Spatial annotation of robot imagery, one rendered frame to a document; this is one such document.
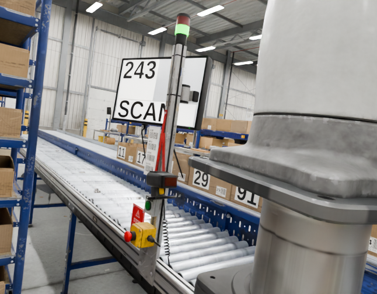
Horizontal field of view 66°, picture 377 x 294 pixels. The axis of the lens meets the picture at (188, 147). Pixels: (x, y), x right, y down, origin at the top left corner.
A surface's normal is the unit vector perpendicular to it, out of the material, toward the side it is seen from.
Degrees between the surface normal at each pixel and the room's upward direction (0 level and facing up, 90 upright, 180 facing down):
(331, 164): 15
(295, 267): 90
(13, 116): 90
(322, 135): 84
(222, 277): 0
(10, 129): 90
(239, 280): 0
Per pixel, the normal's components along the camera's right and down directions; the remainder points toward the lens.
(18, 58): 0.59, 0.12
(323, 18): -0.60, -0.06
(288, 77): -0.82, 0.04
